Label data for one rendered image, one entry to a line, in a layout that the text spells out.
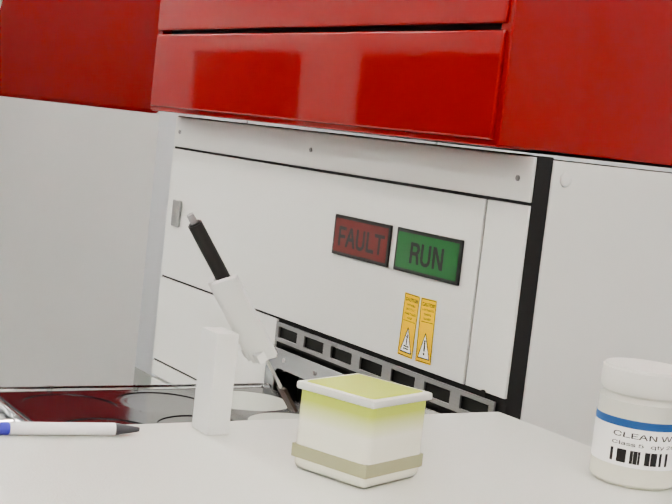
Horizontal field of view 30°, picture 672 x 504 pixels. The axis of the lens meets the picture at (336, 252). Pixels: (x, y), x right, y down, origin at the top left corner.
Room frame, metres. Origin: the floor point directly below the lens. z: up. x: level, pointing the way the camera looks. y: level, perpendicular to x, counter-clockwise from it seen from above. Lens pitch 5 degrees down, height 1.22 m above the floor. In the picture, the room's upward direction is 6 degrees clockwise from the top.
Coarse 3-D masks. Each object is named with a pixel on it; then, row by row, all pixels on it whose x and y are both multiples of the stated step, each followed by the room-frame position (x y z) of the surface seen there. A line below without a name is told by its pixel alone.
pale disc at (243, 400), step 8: (240, 392) 1.48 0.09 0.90; (248, 392) 1.49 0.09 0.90; (232, 400) 1.43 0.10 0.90; (240, 400) 1.44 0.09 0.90; (248, 400) 1.44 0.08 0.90; (256, 400) 1.45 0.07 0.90; (264, 400) 1.45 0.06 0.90; (272, 400) 1.46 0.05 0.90; (280, 400) 1.46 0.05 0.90; (232, 408) 1.39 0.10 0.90; (240, 408) 1.40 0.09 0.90; (248, 408) 1.40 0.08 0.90; (256, 408) 1.40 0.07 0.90; (264, 408) 1.41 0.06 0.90; (272, 408) 1.41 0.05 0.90; (280, 408) 1.42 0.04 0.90
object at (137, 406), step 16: (16, 400) 1.31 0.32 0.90; (32, 400) 1.33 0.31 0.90; (48, 400) 1.33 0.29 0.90; (64, 400) 1.34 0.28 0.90; (80, 400) 1.35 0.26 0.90; (96, 400) 1.36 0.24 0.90; (112, 400) 1.36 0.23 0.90; (128, 400) 1.38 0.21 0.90; (144, 400) 1.39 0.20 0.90; (160, 400) 1.39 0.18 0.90; (176, 400) 1.40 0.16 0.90; (192, 400) 1.41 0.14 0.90; (32, 416) 1.25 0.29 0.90; (48, 416) 1.26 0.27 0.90; (64, 416) 1.27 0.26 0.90; (80, 416) 1.28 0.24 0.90; (96, 416) 1.28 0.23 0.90; (112, 416) 1.29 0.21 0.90; (128, 416) 1.30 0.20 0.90; (144, 416) 1.31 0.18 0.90; (160, 416) 1.31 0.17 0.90; (176, 416) 1.33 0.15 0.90; (192, 416) 1.33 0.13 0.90; (240, 416) 1.36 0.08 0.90
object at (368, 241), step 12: (336, 228) 1.51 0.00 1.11; (348, 228) 1.48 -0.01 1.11; (360, 228) 1.46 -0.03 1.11; (372, 228) 1.44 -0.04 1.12; (384, 228) 1.42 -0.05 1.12; (336, 240) 1.50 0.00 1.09; (348, 240) 1.48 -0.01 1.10; (360, 240) 1.46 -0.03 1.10; (372, 240) 1.44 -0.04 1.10; (384, 240) 1.42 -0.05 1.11; (348, 252) 1.48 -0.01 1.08; (360, 252) 1.46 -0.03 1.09; (372, 252) 1.44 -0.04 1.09; (384, 252) 1.42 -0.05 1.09
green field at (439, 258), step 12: (408, 240) 1.38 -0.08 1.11; (420, 240) 1.36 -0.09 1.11; (432, 240) 1.35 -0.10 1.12; (408, 252) 1.38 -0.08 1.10; (420, 252) 1.36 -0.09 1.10; (432, 252) 1.34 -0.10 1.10; (444, 252) 1.33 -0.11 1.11; (456, 252) 1.31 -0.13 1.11; (396, 264) 1.40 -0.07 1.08; (408, 264) 1.38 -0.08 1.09; (420, 264) 1.36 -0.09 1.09; (432, 264) 1.34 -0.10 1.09; (444, 264) 1.32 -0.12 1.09; (456, 264) 1.31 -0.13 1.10; (444, 276) 1.32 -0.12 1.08
